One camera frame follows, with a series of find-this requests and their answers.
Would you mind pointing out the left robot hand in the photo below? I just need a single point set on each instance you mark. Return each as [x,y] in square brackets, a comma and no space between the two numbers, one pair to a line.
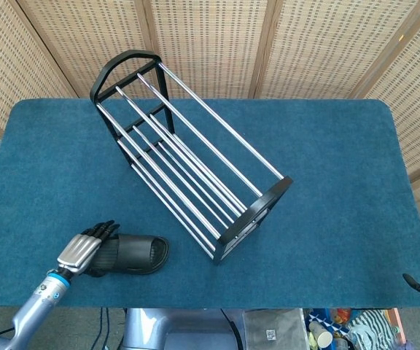
[78,251]

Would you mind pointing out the black slide sandal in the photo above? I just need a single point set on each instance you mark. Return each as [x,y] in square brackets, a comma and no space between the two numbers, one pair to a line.
[137,251]

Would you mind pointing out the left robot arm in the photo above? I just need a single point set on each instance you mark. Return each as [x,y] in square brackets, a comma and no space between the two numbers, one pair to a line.
[38,302]

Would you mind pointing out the black and chrome shoe rack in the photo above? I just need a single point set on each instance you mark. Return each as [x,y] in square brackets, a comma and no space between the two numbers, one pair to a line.
[181,171]

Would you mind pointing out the black-white striped cloth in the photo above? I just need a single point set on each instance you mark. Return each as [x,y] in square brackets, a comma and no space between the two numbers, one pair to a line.
[372,326]

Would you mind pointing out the grey-blue robot torso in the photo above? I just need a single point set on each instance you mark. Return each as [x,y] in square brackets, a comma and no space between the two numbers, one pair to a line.
[166,330]

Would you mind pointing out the white paper cup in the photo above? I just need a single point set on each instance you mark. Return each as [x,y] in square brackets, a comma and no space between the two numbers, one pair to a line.
[322,336]

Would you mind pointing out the blue carpet table mat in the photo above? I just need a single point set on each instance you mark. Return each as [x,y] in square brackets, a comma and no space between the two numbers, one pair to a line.
[323,164]

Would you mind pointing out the grey bag with QR label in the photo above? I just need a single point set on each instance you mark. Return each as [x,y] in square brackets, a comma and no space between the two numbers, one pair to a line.
[272,328]

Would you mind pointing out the woven wooden folding screen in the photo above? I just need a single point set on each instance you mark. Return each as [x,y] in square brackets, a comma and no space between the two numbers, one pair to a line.
[210,36]

